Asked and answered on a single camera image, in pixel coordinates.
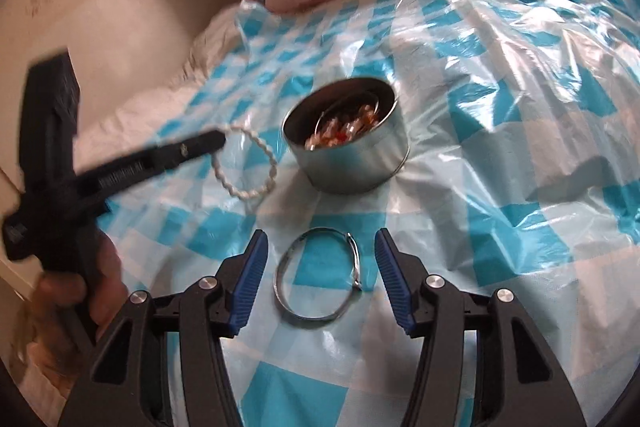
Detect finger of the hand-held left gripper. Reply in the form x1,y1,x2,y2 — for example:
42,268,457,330
75,129,227,198

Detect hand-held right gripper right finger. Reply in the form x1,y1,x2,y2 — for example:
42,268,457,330
374,228,588,427

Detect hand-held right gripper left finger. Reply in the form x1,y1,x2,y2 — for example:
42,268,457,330
57,229,269,427

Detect silver bangle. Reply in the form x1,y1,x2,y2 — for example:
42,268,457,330
272,227,362,328

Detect white pearl bracelet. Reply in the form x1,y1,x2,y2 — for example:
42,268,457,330
210,124,279,201

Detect round metal tin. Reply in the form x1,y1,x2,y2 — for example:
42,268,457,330
281,77,412,196

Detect jewelry pile in tin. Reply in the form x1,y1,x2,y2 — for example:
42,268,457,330
304,101,383,152

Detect person's left hand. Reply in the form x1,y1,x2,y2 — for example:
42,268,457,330
34,232,132,339

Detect blue checked plastic sheet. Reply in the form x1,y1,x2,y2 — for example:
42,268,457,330
152,0,640,427

